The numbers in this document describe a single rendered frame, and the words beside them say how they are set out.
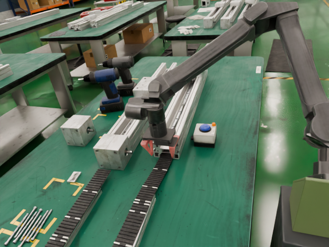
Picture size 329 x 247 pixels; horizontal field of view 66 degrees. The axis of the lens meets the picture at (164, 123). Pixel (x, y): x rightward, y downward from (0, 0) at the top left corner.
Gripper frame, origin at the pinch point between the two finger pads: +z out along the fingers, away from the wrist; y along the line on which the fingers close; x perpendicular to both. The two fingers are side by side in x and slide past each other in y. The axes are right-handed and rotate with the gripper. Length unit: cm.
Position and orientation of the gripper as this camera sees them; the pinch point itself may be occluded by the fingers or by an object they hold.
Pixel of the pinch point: (162, 154)
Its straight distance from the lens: 90.7
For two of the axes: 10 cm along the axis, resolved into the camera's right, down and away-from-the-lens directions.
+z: 1.2, 8.4, 5.3
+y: -9.5, -0.6, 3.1
